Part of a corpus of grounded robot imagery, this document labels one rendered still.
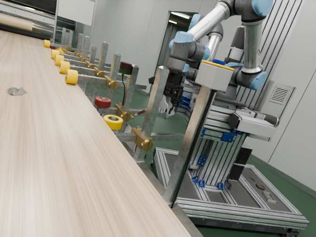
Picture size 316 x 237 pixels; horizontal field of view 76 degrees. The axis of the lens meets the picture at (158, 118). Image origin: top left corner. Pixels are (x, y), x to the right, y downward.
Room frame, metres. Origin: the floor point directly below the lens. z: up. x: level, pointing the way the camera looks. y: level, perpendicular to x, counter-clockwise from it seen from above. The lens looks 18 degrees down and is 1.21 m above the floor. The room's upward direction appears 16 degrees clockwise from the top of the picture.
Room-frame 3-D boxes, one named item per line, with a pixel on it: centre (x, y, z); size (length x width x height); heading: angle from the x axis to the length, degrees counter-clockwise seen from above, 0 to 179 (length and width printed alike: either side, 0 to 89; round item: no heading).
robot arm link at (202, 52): (0.99, -0.08, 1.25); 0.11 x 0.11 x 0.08; 39
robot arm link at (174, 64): (0.92, -0.01, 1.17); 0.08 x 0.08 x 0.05
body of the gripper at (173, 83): (0.91, -0.02, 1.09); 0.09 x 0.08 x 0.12; 57
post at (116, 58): (1.23, 0.34, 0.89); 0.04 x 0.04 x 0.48; 37
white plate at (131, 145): (1.02, 0.15, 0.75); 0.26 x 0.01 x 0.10; 37
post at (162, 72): (0.83, 0.03, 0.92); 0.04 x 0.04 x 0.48; 37
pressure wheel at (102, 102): (0.99, 0.30, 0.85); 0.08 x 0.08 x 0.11
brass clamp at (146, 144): (0.85, 0.05, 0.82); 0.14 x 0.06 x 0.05; 37
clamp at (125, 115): (1.04, 0.20, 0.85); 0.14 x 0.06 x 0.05; 37
